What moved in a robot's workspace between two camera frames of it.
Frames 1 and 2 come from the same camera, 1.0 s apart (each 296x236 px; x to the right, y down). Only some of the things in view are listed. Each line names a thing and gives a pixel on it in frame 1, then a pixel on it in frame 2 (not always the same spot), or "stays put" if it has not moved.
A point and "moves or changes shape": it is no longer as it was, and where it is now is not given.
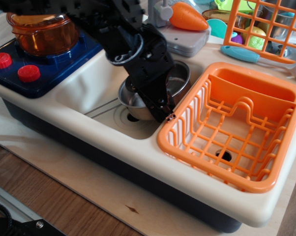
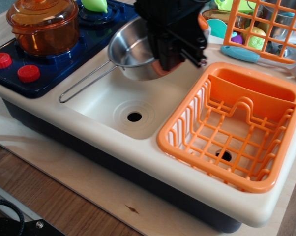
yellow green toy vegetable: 254,42 stays put
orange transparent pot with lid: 44,35 stays put
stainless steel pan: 179,75 moves or changes shape
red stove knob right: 28,73 stays put
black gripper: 149,68 to 176,21
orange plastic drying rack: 234,124 stays put
